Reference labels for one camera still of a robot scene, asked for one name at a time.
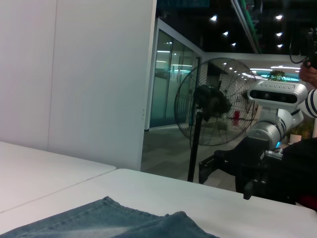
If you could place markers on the blue denim shorts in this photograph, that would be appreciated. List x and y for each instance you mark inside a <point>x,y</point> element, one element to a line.
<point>111,220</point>

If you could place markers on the small red box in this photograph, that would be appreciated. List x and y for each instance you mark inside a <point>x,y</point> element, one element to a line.
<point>237,115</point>

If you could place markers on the green leafy plant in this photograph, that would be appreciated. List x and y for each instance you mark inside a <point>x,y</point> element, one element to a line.
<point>277,75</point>

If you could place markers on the potted plant white pot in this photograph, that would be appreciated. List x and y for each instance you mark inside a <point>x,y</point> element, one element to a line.
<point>301,130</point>

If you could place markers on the black pedestal fan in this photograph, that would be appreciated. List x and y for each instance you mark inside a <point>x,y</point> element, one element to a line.
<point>210,99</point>

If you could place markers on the black fabric bundle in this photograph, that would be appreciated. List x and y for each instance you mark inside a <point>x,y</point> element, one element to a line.
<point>302,168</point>

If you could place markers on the glass office partition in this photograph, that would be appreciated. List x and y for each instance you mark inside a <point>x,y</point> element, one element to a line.
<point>163,74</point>

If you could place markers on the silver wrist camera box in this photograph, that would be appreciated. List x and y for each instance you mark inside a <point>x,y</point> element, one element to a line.
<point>272,93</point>

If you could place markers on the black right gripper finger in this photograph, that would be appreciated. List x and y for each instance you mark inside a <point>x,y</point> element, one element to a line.
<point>249,189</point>
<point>218,161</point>

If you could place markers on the black handheld device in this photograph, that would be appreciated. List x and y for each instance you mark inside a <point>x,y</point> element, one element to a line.
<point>312,49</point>

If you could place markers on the person's bare hand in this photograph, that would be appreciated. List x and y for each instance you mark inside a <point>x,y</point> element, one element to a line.
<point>308,74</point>

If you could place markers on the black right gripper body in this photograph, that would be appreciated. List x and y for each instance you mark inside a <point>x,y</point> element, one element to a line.
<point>270,178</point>

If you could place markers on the striped sleeve forearm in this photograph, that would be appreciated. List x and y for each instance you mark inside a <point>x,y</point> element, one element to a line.
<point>312,101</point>

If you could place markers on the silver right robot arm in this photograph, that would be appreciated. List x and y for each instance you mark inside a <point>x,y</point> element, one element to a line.
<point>267,131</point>

